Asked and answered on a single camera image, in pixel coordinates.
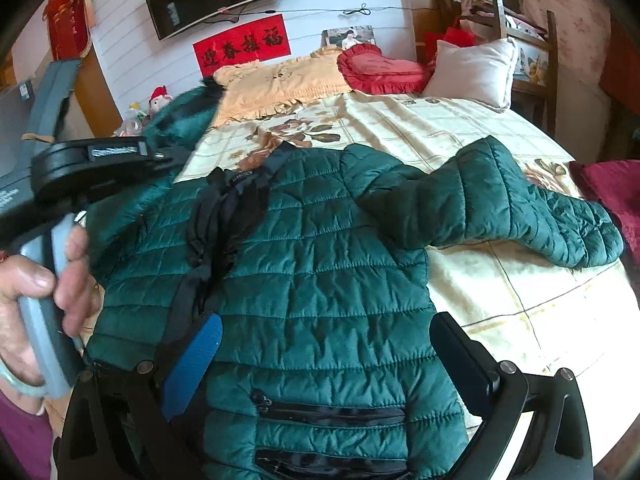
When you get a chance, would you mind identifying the floral cream bed quilt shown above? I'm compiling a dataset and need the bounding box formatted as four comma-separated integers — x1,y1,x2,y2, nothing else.
181,92,639,460

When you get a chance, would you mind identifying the dark green quilted puffer jacket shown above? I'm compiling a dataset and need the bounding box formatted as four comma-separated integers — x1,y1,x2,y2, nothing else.
87,87,624,479

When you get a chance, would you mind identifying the yellow ruffled pillow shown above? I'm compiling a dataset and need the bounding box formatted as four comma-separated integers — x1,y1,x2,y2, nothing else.
212,46,350,128

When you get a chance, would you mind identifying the red calligraphy banner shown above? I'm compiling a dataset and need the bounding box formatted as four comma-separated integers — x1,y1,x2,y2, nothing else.
193,14,291,77

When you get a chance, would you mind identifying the black wall cable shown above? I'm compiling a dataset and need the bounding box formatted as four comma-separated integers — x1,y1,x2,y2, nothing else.
219,1,417,24

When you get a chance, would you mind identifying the magenta blanket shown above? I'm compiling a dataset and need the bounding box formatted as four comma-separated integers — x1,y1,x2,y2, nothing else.
570,159,640,266

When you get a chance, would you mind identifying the framed photo on headboard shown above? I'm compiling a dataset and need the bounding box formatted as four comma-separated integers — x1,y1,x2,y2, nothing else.
322,25,376,50

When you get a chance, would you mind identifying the plush toy with red hat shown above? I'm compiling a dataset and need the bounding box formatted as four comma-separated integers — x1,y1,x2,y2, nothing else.
149,86,174,118

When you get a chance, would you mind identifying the red fringed door hanging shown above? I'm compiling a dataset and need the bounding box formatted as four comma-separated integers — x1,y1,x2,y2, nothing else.
42,0,91,61

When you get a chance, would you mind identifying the red heart cushion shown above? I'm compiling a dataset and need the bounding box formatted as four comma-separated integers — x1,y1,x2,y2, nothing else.
336,44,434,96

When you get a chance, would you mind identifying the white pillow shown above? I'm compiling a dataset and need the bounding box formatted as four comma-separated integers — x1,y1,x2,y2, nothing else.
422,38,518,112

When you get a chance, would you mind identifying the person left hand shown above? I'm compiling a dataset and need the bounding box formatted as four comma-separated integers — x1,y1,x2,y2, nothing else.
1,226,102,386

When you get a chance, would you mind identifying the wooden chair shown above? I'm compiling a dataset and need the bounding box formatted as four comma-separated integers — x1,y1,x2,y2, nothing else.
435,0,559,138

